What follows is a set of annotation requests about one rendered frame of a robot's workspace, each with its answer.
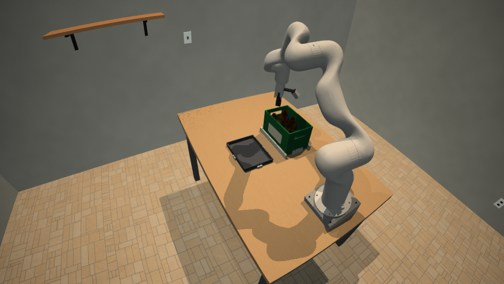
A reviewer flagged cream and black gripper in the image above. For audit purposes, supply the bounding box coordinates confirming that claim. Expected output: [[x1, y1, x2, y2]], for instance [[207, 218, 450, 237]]
[[274, 80, 287, 107]]

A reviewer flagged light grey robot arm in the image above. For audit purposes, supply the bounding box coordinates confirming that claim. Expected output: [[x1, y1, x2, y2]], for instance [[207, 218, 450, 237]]
[[264, 22, 374, 217]]

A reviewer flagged green crate with dividers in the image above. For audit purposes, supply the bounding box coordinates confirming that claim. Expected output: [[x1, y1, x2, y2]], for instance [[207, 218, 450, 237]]
[[263, 105, 313, 155]]

